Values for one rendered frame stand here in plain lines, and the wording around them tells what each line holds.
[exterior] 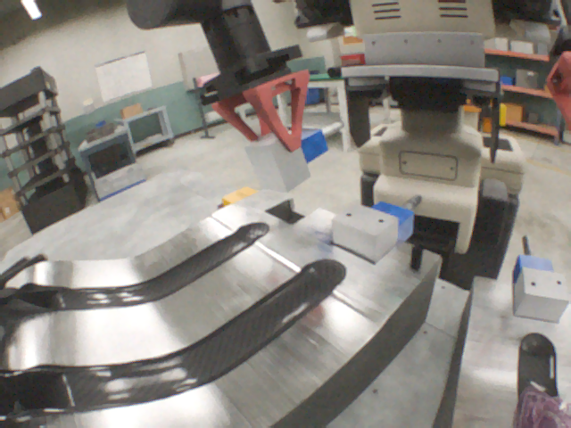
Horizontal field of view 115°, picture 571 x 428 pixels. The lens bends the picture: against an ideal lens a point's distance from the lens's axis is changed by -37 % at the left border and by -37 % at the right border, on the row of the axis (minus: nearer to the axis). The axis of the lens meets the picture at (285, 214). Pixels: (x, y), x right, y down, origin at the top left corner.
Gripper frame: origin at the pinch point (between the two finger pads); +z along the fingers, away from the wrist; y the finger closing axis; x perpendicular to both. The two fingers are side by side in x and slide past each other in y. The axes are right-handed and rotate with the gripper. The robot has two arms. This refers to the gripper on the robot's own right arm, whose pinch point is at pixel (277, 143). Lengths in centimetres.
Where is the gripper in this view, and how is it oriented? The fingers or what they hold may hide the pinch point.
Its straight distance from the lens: 31.2
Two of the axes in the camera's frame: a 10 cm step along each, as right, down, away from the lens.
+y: 6.0, 1.7, -7.8
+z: 3.4, 8.3, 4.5
